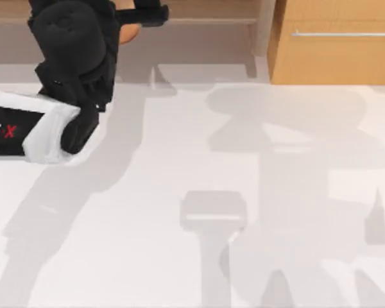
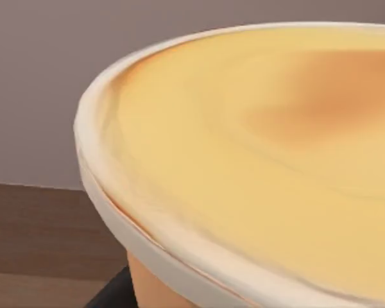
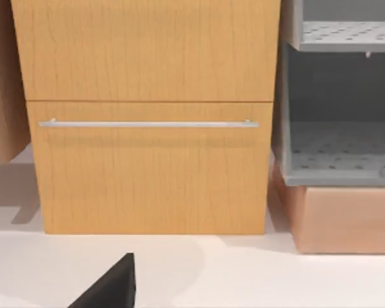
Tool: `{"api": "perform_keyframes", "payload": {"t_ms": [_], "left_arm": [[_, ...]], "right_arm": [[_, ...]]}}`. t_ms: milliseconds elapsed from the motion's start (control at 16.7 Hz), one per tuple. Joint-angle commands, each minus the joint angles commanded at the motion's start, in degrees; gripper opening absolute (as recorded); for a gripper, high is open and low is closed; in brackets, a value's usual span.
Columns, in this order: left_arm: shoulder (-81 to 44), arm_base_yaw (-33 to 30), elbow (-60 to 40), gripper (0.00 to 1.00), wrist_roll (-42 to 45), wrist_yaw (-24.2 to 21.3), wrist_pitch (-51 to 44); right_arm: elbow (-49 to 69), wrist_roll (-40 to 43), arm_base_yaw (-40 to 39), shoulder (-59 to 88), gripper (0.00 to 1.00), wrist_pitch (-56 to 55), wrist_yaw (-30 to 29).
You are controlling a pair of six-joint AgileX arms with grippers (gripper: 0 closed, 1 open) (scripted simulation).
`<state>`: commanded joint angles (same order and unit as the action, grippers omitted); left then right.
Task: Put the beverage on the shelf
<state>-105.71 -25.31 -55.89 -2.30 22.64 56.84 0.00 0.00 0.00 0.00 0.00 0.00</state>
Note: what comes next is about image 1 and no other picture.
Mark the brown round bread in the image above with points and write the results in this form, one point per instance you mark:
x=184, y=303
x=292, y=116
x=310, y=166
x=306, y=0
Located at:
x=128, y=33

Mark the open wooden shelves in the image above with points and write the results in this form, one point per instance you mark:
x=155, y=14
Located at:
x=195, y=38

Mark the wooden cupboard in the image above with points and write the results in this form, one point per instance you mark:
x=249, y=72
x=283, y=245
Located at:
x=333, y=61

